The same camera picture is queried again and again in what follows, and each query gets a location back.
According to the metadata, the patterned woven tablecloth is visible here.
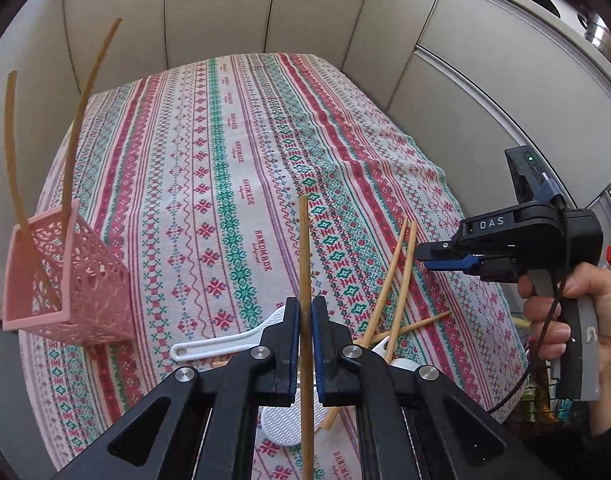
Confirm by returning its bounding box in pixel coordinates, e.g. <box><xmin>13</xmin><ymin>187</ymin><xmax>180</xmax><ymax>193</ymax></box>
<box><xmin>18</xmin><ymin>52</ymin><xmax>530</xmax><ymax>480</ymax></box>

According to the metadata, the white plastic spoon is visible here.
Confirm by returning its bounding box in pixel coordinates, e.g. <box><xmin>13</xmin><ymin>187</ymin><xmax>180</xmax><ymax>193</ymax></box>
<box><xmin>370</xmin><ymin>337</ymin><xmax>419</xmax><ymax>373</ymax></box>

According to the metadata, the steel pot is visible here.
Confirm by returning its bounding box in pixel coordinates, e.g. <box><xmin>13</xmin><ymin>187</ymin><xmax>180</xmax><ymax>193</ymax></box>
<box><xmin>578</xmin><ymin>7</ymin><xmax>611</xmax><ymax>68</ymax></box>

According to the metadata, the white plastic rice paddle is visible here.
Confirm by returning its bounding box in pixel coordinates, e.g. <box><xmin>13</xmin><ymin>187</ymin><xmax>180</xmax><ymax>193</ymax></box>
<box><xmin>260</xmin><ymin>385</ymin><xmax>319</xmax><ymax>448</ymax></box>
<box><xmin>170</xmin><ymin>308</ymin><xmax>286</xmax><ymax>362</ymax></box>

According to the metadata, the black cable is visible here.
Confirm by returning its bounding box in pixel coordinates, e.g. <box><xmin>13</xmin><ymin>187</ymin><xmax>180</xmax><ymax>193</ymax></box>
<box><xmin>485</xmin><ymin>280</ymin><xmax>567</xmax><ymax>417</ymax></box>

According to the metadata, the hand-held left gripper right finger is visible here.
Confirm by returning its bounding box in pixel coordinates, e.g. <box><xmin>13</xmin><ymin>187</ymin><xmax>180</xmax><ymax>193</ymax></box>
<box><xmin>312</xmin><ymin>297</ymin><xmax>561</xmax><ymax>480</ymax></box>

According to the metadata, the person's right hand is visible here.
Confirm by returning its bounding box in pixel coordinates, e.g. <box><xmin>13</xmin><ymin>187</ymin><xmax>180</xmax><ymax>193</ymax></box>
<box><xmin>518</xmin><ymin>262</ymin><xmax>611</xmax><ymax>437</ymax></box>

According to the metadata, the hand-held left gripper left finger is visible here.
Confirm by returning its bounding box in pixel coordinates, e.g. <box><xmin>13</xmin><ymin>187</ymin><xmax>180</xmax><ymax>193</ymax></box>
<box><xmin>50</xmin><ymin>297</ymin><xmax>301</xmax><ymax>480</ymax></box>

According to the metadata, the wooden chopstick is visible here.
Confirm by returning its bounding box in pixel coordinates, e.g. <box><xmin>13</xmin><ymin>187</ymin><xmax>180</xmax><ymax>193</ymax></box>
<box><xmin>385</xmin><ymin>222</ymin><xmax>418</xmax><ymax>358</ymax></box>
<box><xmin>358</xmin><ymin>311</ymin><xmax>453</xmax><ymax>348</ymax></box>
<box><xmin>299</xmin><ymin>196</ymin><xmax>315</xmax><ymax>480</ymax></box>
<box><xmin>319</xmin><ymin>218</ymin><xmax>410</xmax><ymax>431</ymax></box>
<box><xmin>40</xmin><ymin>18</ymin><xmax>123</xmax><ymax>311</ymax></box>

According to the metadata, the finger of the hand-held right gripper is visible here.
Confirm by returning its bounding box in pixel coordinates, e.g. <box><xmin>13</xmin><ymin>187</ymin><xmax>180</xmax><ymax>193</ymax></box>
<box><xmin>415</xmin><ymin>240</ymin><xmax>460</xmax><ymax>262</ymax></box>
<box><xmin>425</xmin><ymin>255</ymin><xmax>486</xmax><ymax>275</ymax></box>

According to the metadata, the pink perforated plastic basket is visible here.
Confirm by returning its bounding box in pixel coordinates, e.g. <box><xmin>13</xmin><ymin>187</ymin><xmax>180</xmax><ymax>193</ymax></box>
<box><xmin>2</xmin><ymin>199</ymin><xmax>135</xmax><ymax>348</ymax></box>

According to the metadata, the white cabinet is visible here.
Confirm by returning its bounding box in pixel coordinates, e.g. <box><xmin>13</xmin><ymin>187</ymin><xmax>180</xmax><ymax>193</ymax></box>
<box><xmin>60</xmin><ymin>0</ymin><xmax>611</xmax><ymax>241</ymax></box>

